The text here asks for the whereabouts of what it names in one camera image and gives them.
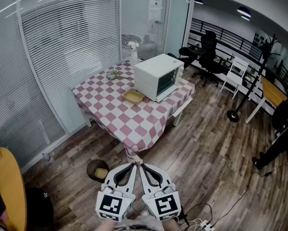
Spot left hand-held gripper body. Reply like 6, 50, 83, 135
95, 183, 136, 223

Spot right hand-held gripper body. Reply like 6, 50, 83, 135
142, 183, 182, 222

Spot round trash bin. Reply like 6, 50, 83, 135
86, 159, 109, 183

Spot person's left forearm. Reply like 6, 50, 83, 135
93, 220, 117, 231

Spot person's right forearm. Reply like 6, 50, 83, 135
162, 219, 181, 231

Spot person's grey clothing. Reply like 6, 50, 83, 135
114, 215, 165, 231

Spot white power strip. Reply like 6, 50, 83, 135
199, 219, 216, 231

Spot pink white checkered tablecloth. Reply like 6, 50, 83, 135
70, 59, 195, 165

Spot black round stool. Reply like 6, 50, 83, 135
25, 187, 54, 231

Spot pale artificial flower bouquet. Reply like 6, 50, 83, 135
106, 69, 135, 81

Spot round yellow wooden table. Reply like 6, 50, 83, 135
0, 147, 28, 231

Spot white toaster oven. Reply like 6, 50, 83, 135
133, 53, 185, 103

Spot white vase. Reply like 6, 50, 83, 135
130, 49, 139, 66

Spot white wooden chair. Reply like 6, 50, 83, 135
220, 56, 250, 100

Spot black low office chair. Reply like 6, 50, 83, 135
167, 46, 207, 69

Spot black coat rack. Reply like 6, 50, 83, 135
227, 31, 282, 123

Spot black high-back office chair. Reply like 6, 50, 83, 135
193, 30, 229, 88

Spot white venetian blinds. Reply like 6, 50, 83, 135
0, 0, 169, 143

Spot wooden desk with white legs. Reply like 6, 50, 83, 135
245, 75, 288, 124

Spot black metal railing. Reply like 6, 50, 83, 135
187, 18, 288, 93

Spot white paper notice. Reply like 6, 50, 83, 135
148, 0, 164, 23

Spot white cable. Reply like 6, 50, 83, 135
185, 219, 203, 231

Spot looped black cable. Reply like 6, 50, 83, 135
182, 202, 213, 224

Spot long black cable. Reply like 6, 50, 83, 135
212, 161, 288, 227

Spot dark wall picture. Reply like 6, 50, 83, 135
252, 32, 272, 50

